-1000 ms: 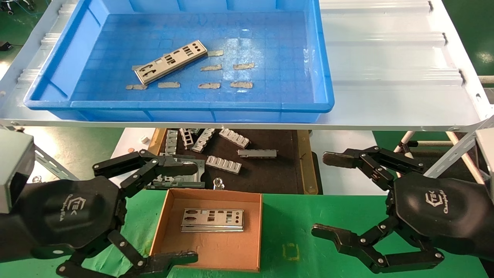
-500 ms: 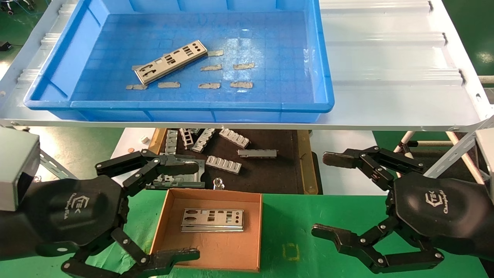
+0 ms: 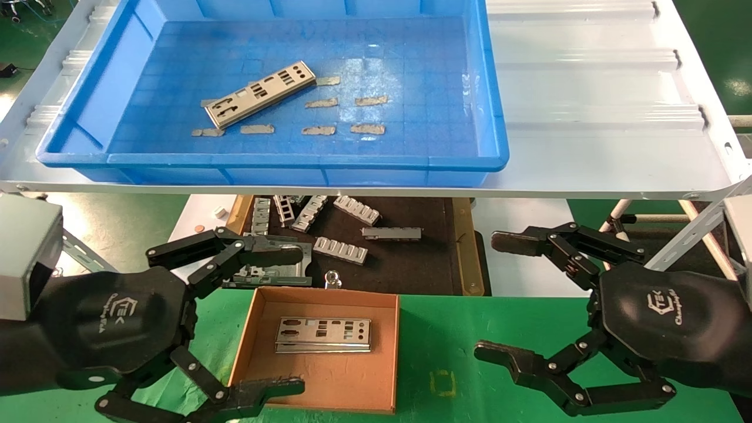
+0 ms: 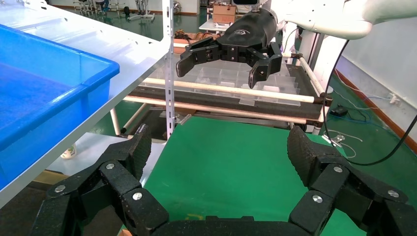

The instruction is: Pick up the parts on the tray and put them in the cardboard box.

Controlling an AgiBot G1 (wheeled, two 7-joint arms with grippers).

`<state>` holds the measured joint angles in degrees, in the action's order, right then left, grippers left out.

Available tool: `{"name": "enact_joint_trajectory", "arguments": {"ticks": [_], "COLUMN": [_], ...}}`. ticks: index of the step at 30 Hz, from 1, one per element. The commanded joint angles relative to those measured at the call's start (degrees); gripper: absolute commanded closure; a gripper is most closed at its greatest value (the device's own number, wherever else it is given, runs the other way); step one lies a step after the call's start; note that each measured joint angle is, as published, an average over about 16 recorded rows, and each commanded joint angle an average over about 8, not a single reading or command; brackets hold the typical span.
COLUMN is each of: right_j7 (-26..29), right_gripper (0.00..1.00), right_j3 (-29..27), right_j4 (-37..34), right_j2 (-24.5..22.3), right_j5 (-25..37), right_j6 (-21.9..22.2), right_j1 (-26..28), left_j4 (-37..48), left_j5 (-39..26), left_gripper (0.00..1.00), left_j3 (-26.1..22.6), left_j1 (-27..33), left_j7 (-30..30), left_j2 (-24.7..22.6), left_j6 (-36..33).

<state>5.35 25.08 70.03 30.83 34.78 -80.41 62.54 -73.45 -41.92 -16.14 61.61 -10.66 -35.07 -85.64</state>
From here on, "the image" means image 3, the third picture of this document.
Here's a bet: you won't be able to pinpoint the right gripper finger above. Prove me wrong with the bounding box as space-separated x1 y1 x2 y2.
491 222 646 290
474 329 677 418

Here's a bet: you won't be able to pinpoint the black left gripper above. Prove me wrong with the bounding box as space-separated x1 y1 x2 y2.
35 226 306 423

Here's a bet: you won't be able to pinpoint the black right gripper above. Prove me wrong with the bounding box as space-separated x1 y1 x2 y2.
589 262 752 401

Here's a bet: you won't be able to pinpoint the silver IO shield plate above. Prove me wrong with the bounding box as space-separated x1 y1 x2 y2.
275 343 372 354
203 61 316 130
275 317 372 347

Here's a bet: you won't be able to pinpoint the brown cardboard box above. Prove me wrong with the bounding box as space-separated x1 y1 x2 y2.
227 286 401 414

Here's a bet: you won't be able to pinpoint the blue plastic tray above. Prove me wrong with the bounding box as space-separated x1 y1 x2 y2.
35 0 510 187

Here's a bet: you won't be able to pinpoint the green table cloth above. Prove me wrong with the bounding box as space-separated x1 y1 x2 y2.
0 288 747 423

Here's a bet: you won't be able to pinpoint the large grey metal plate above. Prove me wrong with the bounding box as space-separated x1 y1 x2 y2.
222 234 313 288

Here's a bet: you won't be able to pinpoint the white angle steel brace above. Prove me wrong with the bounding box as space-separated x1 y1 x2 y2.
643 176 752 272

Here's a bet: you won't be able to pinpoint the white metal shelf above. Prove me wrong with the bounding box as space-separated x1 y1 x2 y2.
0 0 752 200

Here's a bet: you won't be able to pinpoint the perforated steel brace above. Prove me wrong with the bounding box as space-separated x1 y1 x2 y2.
62 229 118 274

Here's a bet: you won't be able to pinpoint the black chair casters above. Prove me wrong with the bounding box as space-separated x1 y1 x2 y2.
0 0 56 24

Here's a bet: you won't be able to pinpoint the grey slotted metal bracket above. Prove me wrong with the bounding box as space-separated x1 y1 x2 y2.
313 237 369 265
292 196 330 233
333 196 382 226
273 196 296 228
251 198 272 236
361 227 424 241

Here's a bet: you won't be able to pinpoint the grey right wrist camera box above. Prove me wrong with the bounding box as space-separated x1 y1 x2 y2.
723 194 752 288

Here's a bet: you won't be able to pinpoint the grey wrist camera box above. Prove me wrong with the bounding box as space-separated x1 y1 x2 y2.
723 194 752 288
0 194 64 321

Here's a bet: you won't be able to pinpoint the dark tray with wooden frame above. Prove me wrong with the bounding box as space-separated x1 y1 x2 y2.
226 195 485 297

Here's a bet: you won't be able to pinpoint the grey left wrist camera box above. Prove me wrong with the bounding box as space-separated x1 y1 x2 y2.
0 194 64 321

